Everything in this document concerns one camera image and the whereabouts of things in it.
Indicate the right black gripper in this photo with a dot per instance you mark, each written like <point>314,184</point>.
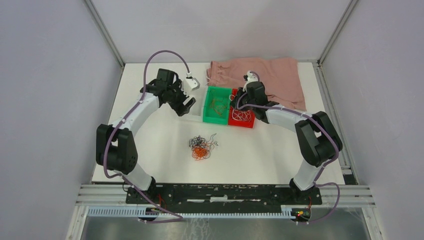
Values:
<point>238,95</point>

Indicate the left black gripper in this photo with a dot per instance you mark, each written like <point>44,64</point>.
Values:
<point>185,108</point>

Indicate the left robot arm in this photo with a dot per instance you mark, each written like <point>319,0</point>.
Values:
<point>116,149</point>

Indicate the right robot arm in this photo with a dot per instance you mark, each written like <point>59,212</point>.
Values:
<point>318,140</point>

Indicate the clear plastic bin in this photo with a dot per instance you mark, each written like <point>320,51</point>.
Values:
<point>196,111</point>

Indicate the red plastic bin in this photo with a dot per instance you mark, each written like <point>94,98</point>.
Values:
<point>238,118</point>

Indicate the green plastic bin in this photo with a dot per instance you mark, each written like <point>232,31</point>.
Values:
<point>217,105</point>

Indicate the pink cloth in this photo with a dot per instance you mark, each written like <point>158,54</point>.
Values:
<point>280,77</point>

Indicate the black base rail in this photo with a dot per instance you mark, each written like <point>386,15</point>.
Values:
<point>229,198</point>

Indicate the white slotted cable duct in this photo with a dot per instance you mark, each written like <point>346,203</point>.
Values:
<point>144,212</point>

